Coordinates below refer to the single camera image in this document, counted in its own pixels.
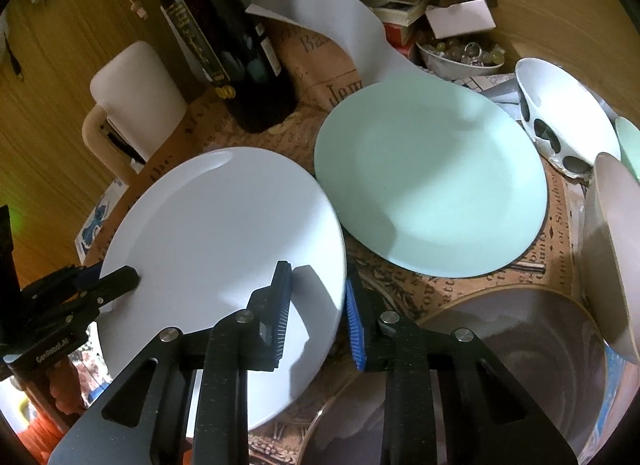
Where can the dark wine bottle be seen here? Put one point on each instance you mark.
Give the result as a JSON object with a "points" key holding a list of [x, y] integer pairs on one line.
{"points": [[250, 95]]}

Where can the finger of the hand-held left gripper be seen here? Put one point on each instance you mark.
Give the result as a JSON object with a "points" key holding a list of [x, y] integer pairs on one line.
{"points": [[92, 312], [117, 281]]}

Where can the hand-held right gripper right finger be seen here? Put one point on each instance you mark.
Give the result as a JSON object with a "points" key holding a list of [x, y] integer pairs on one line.
{"points": [[355, 327]]}

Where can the white paper sheet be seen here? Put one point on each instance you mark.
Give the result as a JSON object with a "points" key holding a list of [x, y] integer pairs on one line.
{"points": [[340, 20]]}

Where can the small pale green bowl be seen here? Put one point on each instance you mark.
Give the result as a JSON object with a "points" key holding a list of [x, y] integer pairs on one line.
{"points": [[631, 145]]}

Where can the white bowl with black spots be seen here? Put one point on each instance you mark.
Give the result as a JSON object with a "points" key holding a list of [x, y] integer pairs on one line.
{"points": [[565, 100]]}

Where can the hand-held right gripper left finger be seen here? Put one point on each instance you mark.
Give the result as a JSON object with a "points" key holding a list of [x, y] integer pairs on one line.
{"points": [[281, 317]]}

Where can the pale green plate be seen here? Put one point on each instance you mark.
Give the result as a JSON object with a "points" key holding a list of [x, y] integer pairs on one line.
{"points": [[430, 170]]}

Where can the blue cartoon sticker card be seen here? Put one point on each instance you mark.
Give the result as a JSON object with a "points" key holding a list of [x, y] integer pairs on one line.
{"points": [[95, 230]]}

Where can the newspaper print tablecloth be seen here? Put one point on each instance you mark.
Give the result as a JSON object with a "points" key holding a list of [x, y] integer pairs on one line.
{"points": [[300, 52]]}

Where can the white card box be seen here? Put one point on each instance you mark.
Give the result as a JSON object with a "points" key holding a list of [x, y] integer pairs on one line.
{"points": [[460, 17]]}

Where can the car print paper page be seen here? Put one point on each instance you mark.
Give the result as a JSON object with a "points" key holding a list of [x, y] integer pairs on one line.
{"points": [[492, 90]]}

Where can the white plate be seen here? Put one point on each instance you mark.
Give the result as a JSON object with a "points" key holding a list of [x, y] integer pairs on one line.
{"points": [[210, 245]]}

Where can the white bowl of trinkets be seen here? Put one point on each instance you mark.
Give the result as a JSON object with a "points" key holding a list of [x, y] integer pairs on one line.
{"points": [[450, 67]]}

